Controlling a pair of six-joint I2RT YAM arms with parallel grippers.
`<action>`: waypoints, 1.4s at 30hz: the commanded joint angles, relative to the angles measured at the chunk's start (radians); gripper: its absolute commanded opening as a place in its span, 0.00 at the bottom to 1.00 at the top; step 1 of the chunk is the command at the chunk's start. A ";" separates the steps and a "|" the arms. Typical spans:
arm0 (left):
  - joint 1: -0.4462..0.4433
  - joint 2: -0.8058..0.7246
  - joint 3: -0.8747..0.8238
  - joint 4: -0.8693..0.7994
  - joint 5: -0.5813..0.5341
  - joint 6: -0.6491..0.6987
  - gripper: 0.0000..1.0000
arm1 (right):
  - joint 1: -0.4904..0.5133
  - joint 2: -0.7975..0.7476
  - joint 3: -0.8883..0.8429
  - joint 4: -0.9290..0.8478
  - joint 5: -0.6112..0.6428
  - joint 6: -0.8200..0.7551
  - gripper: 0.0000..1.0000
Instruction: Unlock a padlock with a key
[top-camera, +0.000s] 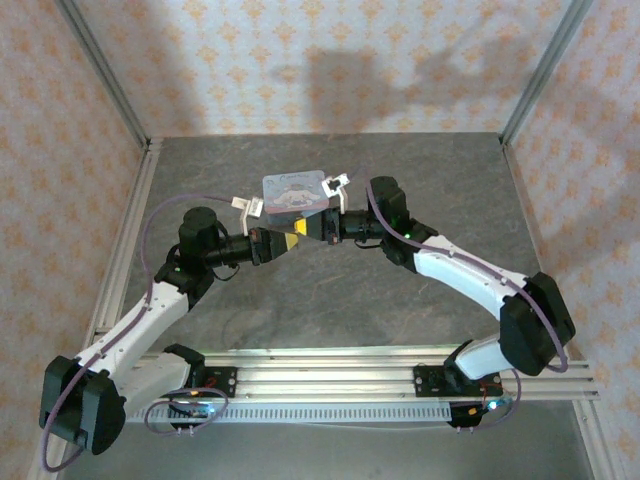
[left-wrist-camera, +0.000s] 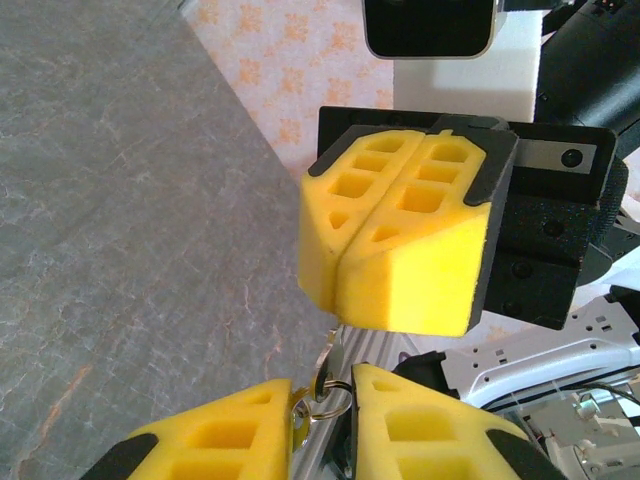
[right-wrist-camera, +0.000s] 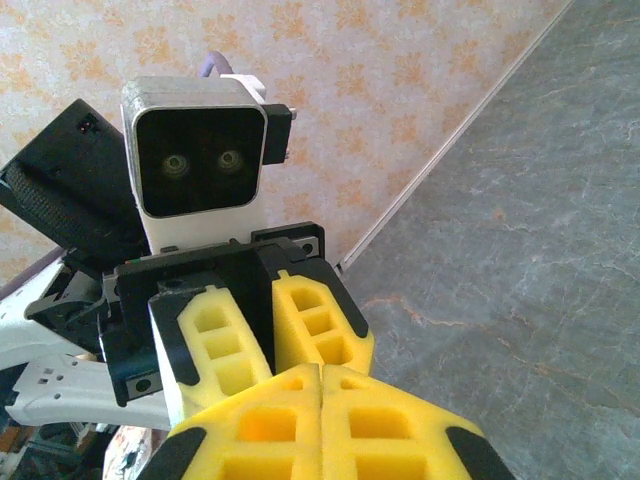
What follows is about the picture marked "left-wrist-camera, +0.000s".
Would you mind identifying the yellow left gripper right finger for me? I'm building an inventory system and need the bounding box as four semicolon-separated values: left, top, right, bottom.
348;363;569;480

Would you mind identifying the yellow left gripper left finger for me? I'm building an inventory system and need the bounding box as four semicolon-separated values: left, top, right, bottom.
79;378;295;480

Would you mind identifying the silver key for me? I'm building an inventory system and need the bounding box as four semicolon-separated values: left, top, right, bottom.
291;394;314;456
313;335;347;404

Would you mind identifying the silver key ring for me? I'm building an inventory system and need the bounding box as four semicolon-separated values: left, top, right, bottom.
292;382;354;422

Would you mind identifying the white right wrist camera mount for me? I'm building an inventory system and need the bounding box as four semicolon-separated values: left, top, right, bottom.
392;9;545;125

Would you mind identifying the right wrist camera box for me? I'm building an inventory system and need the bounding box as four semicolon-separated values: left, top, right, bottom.
360;0;503;60

